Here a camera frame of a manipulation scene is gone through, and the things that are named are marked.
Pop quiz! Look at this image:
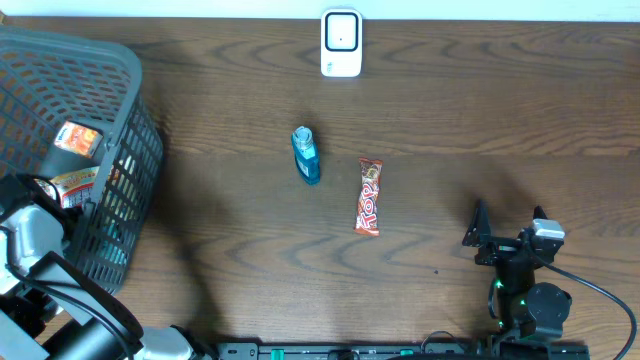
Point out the blue mouthwash bottle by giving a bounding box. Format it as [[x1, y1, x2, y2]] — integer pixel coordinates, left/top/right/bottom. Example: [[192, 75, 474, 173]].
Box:
[[291, 126, 320, 185]]

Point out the grey plastic shopping basket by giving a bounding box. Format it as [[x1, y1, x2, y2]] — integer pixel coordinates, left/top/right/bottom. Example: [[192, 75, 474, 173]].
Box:
[[1, 26, 163, 294]]

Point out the black camera cable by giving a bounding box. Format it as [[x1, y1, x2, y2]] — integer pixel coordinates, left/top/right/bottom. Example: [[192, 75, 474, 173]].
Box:
[[0, 224, 136, 360], [522, 234, 639, 360]]

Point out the black left camera cable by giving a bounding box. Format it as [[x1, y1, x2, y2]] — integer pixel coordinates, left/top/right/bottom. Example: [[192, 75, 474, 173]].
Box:
[[0, 224, 136, 360]]

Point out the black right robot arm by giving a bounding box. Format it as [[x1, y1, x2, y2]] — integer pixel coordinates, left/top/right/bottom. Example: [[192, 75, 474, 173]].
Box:
[[462, 201, 572, 356]]

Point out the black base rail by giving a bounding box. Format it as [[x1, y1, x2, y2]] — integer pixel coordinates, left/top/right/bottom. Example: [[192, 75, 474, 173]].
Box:
[[215, 341, 591, 360]]

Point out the red Top chocolate bar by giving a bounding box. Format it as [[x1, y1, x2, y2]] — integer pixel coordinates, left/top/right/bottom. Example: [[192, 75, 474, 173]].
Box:
[[354, 157, 383, 237]]

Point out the small orange snack box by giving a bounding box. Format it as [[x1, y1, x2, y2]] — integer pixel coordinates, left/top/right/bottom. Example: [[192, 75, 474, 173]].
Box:
[[54, 121, 103, 158]]

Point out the black right camera cable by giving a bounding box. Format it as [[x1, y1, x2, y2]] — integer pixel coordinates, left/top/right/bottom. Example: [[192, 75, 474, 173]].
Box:
[[522, 234, 639, 360]]

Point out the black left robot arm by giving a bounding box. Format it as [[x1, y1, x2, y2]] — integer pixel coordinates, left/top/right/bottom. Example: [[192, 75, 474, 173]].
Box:
[[1, 175, 220, 359]]

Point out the beige snack bag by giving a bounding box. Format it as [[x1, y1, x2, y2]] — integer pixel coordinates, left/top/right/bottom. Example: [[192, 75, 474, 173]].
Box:
[[35, 166, 100, 209]]

